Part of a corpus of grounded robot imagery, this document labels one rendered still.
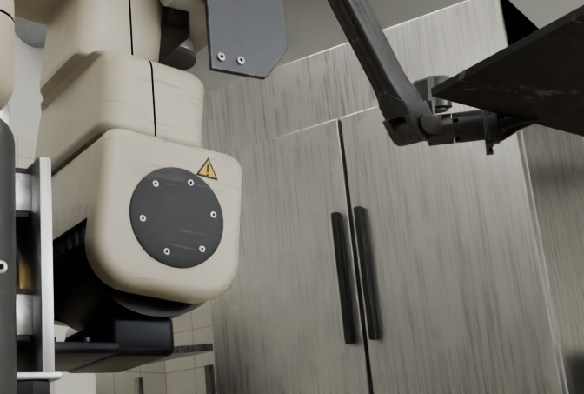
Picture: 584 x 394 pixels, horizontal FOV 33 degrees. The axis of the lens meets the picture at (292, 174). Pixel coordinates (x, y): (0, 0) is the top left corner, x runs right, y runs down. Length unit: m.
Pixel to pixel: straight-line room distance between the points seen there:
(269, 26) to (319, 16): 4.12
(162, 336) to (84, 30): 0.33
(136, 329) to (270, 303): 2.93
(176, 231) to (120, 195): 0.07
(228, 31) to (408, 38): 2.83
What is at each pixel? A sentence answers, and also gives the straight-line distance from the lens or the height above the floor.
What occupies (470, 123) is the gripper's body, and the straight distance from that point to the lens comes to 1.84.
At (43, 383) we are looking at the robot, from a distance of 0.88.
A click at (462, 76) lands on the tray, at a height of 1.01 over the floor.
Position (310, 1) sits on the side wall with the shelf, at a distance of 5.30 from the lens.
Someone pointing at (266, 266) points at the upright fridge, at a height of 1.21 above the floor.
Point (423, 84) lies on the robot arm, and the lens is 1.85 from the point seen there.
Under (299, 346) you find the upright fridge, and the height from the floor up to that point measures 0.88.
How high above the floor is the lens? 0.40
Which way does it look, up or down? 17 degrees up
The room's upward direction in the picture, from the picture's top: 6 degrees counter-clockwise
